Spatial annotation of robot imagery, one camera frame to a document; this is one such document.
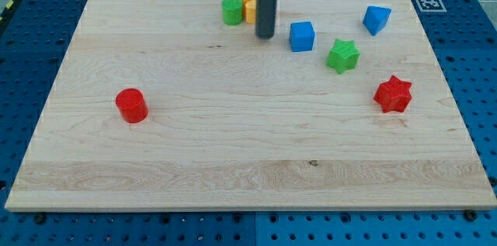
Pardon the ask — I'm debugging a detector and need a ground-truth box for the light wooden board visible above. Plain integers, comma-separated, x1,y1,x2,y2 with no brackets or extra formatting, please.
5,0,496,212

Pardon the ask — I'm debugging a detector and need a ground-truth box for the blue cube block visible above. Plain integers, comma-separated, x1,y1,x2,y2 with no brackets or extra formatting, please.
289,21,315,52

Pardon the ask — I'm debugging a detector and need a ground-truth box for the green cylinder block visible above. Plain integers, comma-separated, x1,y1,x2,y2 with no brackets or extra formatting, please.
221,0,243,26

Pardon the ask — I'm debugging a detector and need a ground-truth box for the yellow block behind rod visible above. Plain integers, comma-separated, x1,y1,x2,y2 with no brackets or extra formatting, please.
244,0,256,24

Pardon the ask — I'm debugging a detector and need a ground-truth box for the green star block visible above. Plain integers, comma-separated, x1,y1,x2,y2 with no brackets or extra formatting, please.
326,39,360,74

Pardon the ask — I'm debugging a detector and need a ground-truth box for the red cylinder block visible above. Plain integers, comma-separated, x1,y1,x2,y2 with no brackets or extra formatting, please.
115,88,148,123

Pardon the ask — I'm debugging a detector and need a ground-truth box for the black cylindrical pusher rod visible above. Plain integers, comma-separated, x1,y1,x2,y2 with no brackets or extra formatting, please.
255,0,278,40

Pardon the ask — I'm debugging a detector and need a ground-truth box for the red star block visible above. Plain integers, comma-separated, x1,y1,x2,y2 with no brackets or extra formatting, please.
374,75,412,113

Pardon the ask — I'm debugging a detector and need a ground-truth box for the blue triangular prism block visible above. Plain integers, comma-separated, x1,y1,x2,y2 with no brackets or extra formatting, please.
363,5,391,36

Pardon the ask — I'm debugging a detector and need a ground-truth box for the white fiducial marker tag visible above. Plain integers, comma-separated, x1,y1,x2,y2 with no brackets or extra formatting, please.
415,0,447,13

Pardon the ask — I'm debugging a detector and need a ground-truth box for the yellow black hazard tape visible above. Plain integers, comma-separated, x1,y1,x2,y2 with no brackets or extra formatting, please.
1,0,22,23

